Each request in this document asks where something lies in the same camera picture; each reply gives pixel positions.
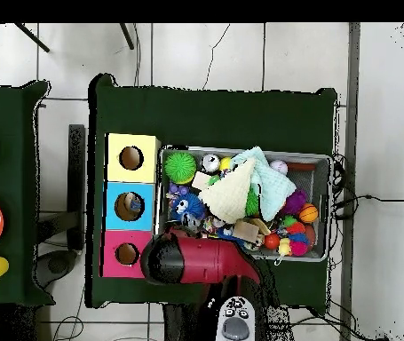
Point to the cream muslin cloth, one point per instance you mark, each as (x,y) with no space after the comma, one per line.
(230,192)

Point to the green spiky ball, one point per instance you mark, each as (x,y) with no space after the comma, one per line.
(252,204)
(180,167)

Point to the clear plastic packet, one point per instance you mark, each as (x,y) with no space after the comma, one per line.
(135,206)

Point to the mint green cloth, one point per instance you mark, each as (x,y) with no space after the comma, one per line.
(272,181)

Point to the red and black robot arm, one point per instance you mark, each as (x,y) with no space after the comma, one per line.
(209,259)

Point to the wooden box with three holes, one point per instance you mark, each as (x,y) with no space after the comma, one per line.
(149,175)

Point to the clear mesh bin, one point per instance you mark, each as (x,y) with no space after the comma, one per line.
(315,177)

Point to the blue fuzzy toy with eyes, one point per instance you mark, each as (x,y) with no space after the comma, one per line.
(187,208)

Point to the yellow ball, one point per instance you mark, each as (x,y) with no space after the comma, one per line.
(225,163)

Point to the plain wooden cube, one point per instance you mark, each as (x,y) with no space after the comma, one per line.
(246,231)

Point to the dark green tablecloth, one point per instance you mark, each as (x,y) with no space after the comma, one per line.
(209,121)
(17,177)

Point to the white baseball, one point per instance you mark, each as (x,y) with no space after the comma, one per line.
(280,168)

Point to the purple spiky toy with eyes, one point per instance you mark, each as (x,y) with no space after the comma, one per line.
(295,202)

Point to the small orange basketball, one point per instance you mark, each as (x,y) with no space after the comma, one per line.
(309,213)

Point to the black tripod leg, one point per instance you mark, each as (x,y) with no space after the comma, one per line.
(31,37)
(127,35)

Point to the grey floor strip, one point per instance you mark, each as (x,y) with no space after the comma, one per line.
(353,106)

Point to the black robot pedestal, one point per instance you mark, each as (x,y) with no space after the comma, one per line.
(184,327)

